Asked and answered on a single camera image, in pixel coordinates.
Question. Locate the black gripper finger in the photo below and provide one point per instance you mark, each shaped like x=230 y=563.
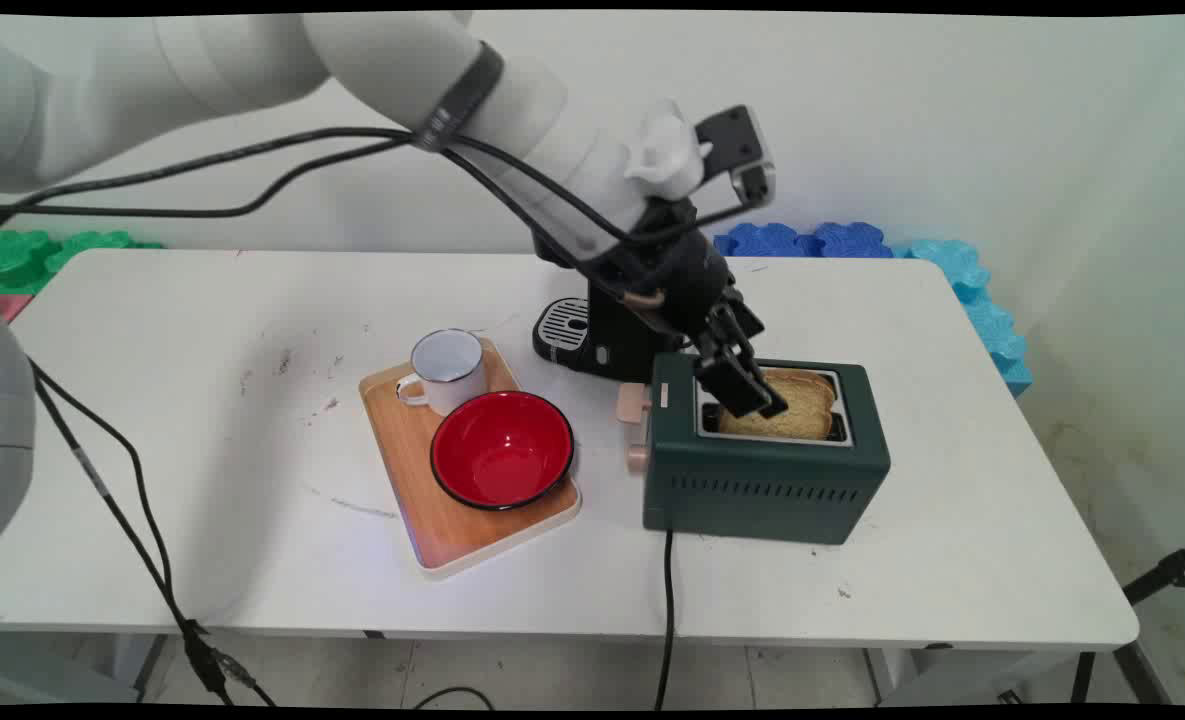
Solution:
x=764 y=375
x=732 y=385

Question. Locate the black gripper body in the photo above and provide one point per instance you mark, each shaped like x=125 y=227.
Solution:
x=687 y=275

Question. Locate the beige toaster lever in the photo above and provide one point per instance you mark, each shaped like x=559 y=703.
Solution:
x=633 y=403

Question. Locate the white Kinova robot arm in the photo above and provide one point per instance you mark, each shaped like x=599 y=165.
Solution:
x=252 y=60

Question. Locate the toasted bread slice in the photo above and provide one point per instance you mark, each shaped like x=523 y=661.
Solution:
x=802 y=410

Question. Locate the black coffee machine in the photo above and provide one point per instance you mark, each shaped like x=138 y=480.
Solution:
x=607 y=340

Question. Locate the green two-slot toaster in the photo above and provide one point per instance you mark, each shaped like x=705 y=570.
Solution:
x=762 y=490

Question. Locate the dark blue foam mat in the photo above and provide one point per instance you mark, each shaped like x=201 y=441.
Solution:
x=802 y=240

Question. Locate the beige toaster knob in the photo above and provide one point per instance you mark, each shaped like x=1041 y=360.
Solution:
x=638 y=460

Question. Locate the light blue foam mat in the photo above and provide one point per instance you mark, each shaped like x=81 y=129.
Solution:
x=982 y=310

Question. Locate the red enamel bowl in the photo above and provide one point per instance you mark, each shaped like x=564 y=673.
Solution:
x=502 y=450

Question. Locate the white enamel mug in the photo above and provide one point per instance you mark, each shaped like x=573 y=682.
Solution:
x=449 y=372

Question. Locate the wooden serving tray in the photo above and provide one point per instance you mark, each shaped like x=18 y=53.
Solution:
x=432 y=520

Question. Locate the black tripod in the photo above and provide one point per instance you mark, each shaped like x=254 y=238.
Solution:
x=1162 y=572

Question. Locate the green foam mat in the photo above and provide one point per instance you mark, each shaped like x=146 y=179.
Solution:
x=52 y=255

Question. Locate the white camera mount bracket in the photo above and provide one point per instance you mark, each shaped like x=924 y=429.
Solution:
x=664 y=150

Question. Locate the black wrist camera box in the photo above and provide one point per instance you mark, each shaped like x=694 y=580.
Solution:
x=737 y=140

